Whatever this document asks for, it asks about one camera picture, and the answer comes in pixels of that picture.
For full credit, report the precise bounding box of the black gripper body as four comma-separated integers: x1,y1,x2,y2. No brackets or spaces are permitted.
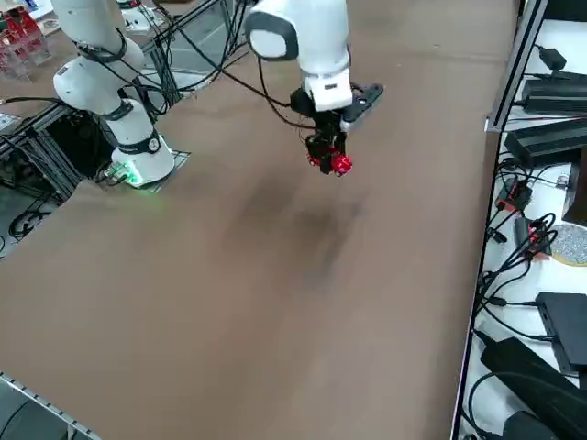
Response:
290,89,349,134

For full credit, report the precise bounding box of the red toy car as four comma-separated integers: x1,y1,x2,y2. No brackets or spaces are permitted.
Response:
307,153,355,178

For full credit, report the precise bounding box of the red and black power strip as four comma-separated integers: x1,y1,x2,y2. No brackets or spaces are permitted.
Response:
496,178,534,213

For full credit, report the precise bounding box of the long black power brick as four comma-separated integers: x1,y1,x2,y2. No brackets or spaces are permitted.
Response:
503,116,587,170
521,71,587,116

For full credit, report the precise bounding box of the small black plug adapter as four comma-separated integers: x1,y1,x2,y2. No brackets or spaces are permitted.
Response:
537,44,569,71

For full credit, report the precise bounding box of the round glittery disc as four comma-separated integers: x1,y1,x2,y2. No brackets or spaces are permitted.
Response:
547,222,587,268

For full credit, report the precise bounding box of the flat black box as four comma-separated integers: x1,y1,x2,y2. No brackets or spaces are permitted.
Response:
535,291,587,376

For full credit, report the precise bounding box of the large black angled stand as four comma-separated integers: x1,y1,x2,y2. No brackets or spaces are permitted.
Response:
478,336,587,440

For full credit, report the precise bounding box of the clear rack with red items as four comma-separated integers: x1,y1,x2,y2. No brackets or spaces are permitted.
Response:
0,5,60,84

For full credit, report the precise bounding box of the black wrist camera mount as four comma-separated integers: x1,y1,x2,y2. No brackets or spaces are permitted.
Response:
338,82,385,136

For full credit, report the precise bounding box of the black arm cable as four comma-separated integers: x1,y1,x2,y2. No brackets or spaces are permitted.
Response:
218,45,322,138

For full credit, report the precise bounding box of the aluminium profile post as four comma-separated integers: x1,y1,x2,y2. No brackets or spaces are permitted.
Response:
485,0,549,134

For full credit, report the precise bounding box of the black aluminium support frame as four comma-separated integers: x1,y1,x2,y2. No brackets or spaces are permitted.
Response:
0,98,116,206

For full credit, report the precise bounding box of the aluminium table edge rail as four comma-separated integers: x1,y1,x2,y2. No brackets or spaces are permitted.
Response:
0,369,101,440

